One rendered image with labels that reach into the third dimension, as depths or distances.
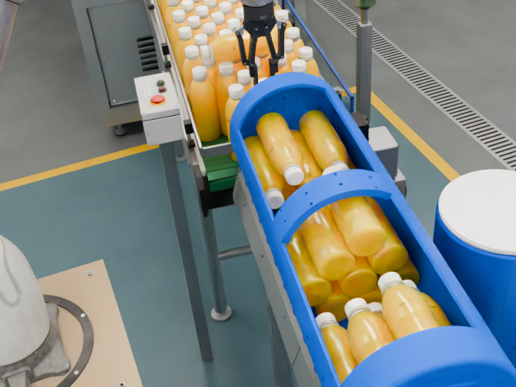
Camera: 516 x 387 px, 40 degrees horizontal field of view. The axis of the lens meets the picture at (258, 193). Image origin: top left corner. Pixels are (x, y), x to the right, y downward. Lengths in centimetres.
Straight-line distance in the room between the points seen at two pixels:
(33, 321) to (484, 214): 93
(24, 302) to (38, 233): 206
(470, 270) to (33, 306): 87
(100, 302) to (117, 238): 171
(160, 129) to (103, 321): 62
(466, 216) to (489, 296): 18
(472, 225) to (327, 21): 335
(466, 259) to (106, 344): 75
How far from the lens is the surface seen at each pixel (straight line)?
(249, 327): 272
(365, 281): 137
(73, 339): 145
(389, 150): 208
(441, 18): 481
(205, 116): 201
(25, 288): 130
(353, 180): 134
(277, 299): 161
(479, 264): 154
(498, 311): 163
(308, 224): 136
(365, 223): 129
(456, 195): 163
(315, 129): 164
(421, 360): 105
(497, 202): 163
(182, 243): 223
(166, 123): 188
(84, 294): 152
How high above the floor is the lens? 205
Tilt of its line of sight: 39 degrees down
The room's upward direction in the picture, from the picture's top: 6 degrees counter-clockwise
